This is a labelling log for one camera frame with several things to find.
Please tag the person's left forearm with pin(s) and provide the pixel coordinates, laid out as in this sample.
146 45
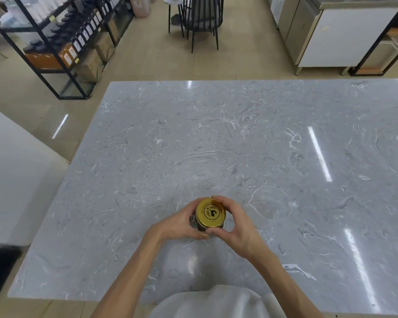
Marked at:
132 278

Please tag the small round white table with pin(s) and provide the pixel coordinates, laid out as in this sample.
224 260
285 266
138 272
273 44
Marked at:
172 6

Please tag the black metal frame rack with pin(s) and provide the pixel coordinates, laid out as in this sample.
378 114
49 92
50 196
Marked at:
378 46

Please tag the black metal shelf rack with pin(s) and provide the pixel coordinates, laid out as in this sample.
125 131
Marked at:
43 71

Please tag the person's left hand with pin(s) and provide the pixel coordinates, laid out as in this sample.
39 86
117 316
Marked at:
170 228

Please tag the gold metal jar lid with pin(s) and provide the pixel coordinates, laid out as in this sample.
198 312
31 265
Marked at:
210 213

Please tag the glass jar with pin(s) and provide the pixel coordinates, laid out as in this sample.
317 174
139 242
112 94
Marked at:
193 223

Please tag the row of black labelled packets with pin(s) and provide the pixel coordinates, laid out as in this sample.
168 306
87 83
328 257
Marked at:
81 29

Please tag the person's right hand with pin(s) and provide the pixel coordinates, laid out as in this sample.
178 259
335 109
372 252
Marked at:
243 233

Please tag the person's left thumb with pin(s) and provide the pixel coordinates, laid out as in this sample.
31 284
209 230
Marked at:
199 235

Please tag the person's white shirt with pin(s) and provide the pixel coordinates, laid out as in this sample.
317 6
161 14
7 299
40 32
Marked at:
219 303

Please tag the person's right thumb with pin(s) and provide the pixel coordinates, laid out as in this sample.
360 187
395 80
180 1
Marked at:
219 231

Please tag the stack of white cups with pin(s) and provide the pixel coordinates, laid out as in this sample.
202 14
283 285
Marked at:
51 6

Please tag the large brown cardboard box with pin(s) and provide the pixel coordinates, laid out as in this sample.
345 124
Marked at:
88 67

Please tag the black metal chair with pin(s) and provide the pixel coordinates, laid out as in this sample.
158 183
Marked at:
202 16

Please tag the orange storage box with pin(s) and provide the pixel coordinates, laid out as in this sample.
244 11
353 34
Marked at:
49 57

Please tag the clear glass bowl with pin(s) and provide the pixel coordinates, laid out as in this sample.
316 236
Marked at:
270 203

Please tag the stainless steel counter cabinet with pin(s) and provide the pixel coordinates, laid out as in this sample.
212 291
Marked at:
335 33

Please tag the person's right forearm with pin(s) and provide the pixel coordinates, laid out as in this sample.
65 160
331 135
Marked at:
285 288

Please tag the white counter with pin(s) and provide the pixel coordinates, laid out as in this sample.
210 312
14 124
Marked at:
16 175

